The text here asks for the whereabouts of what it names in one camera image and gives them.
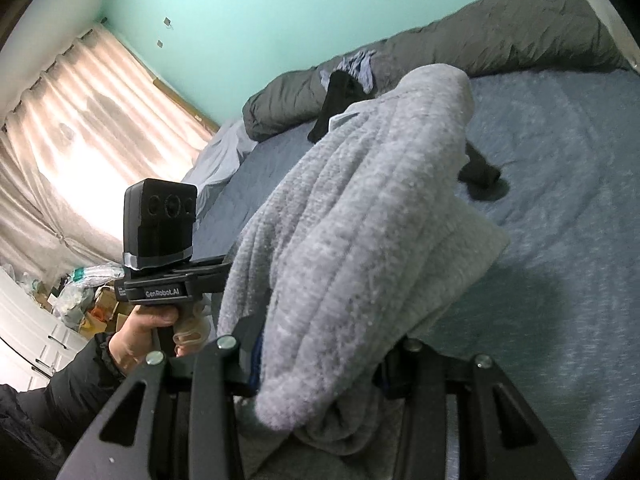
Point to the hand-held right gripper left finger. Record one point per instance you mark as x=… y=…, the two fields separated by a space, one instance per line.
x=254 y=360

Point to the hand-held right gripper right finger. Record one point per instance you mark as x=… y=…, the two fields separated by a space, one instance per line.
x=395 y=375

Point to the person's left forearm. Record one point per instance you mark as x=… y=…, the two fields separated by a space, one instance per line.
x=65 y=395

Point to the black pants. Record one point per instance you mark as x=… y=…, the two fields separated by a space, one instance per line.
x=340 y=95

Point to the cardboard box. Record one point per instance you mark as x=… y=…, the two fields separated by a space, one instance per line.
x=107 y=310

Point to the white drawer cabinet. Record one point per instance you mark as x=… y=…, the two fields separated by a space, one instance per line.
x=30 y=330

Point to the blue striped shirt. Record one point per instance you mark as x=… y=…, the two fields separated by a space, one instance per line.
x=357 y=65

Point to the blue patterned bed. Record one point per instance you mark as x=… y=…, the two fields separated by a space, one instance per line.
x=560 y=210

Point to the pink curtain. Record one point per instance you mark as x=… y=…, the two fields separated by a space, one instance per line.
x=90 y=150

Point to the dark grey rolled duvet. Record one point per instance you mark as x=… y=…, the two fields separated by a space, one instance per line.
x=500 y=30

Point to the grey sweatpants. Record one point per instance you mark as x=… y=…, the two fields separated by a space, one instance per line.
x=350 y=235

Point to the clear plastic bags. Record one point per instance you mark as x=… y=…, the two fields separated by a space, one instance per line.
x=80 y=285

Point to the wooden window frame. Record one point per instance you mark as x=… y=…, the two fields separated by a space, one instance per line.
x=190 y=107

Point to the person's left hand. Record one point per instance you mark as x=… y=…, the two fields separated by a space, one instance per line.
x=132 y=340

